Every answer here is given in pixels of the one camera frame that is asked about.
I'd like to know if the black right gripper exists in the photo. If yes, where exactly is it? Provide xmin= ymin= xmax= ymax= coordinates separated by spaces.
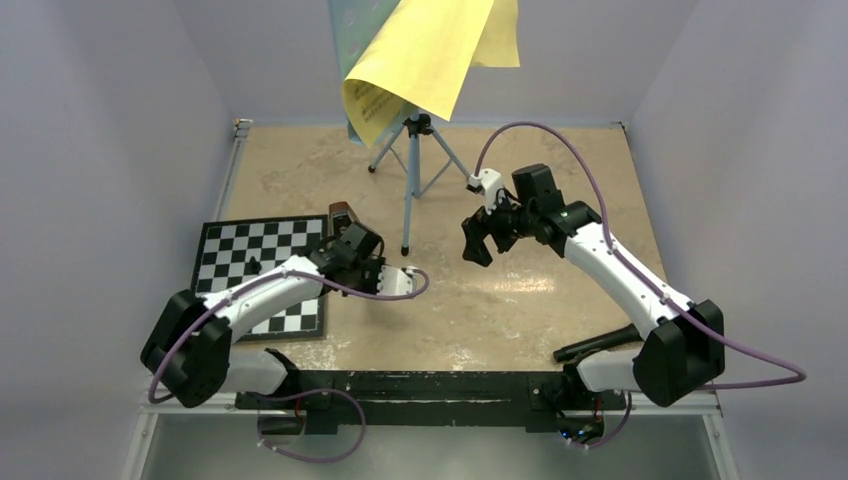
xmin=462 ymin=185 xmax=537 ymax=266

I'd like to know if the brown wooden metronome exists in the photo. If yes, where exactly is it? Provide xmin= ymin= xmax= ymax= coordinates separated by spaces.
xmin=328 ymin=201 xmax=359 ymax=238

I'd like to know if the yellow sheet music paper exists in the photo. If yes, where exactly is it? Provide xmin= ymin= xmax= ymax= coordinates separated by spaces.
xmin=328 ymin=1 xmax=520 ymax=146

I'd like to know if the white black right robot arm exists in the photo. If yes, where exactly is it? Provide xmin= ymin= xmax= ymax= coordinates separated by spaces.
xmin=461 ymin=164 xmax=725 ymax=407

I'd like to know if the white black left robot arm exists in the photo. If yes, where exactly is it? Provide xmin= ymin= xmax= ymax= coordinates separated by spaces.
xmin=139 ymin=221 xmax=389 ymax=409

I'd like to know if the small black chess piece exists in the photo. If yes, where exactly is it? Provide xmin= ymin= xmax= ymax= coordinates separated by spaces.
xmin=244 ymin=256 xmax=262 ymax=275

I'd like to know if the blue tripod music stand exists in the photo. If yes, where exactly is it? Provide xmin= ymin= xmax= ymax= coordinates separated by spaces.
xmin=367 ymin=110 xmax=470 ymax=256

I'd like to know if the black white checkerboard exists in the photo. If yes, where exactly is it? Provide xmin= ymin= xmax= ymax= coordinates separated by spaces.
xmin=189 ymin=214 xmax=328 ymax=343

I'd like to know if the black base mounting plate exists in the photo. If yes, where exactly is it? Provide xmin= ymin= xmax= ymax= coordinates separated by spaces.
xmin=235 ymin=370 xmax=627 ymax=437

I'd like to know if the black cylindrical tube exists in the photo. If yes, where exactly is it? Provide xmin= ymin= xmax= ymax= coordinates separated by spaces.
xmin=552 ymin=325 xmax=641 ymax=363

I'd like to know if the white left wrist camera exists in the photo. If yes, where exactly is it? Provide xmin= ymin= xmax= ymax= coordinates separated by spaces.
xmin=376 ymin=265 xmax=418 ymax=298

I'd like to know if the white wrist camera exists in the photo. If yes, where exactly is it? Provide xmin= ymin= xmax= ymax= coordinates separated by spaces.
xmin=376 ymin=265 xmax=418 ymax=298
xmin=466 ymin=168 xmax=508 ymax=215

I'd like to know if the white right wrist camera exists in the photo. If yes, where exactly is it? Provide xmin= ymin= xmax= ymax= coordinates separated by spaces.
xmin=466 ymin=168 xmax=508 ymax=215

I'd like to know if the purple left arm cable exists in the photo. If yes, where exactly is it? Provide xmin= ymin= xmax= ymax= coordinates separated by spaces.
xmin=146 ymin=268 xmax=431 ymax=464

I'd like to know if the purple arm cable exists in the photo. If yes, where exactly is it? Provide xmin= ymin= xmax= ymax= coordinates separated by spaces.
xmin=146 ymin=268 xmax=431 ymax=464
xmin=473 ymin=121 xmax=808 ymax=452

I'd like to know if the aluminium frame rail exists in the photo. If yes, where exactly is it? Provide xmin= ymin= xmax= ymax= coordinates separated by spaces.
xmin=135 ymin=369 xmax=722 ymax=417

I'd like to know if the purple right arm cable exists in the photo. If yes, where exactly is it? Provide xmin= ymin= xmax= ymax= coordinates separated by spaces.
xmin=473 ymin=121 xmax=808 ymax=452

